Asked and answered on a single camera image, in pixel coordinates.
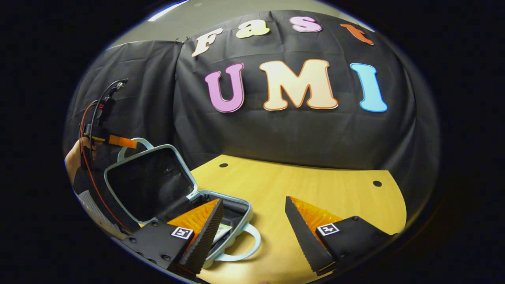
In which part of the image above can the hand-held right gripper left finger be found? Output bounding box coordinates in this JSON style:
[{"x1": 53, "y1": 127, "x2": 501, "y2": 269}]
[{"x1": 122, "y1": 198, "x2": 224, "y2": 277}]

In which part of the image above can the black backdrop cloth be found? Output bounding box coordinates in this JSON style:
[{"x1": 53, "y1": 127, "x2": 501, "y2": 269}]
[{"x1": 63, "y1": 10, "x2": 440, "y2": 221}]

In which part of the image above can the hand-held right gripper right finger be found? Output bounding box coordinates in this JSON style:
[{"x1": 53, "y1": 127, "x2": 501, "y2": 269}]
[{"x1": 285, "y1": 196, "x2": 397, "y2": 277}]

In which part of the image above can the red cable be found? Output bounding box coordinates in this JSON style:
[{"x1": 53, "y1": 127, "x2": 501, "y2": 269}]
[{"x1": 79, "y1": 102, "x2": 133, "y2": 234}]

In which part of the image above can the black cable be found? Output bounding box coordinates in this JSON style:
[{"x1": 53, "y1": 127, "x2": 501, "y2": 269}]
[{"x1": 89, "y1": 79, "x2": 129, "y2": 133}]

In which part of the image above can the white green cosmetic tube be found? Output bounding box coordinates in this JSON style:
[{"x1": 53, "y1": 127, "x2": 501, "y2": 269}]
[{"x1": 213, "y1": 223, "x2": 234, "y2": 250}]

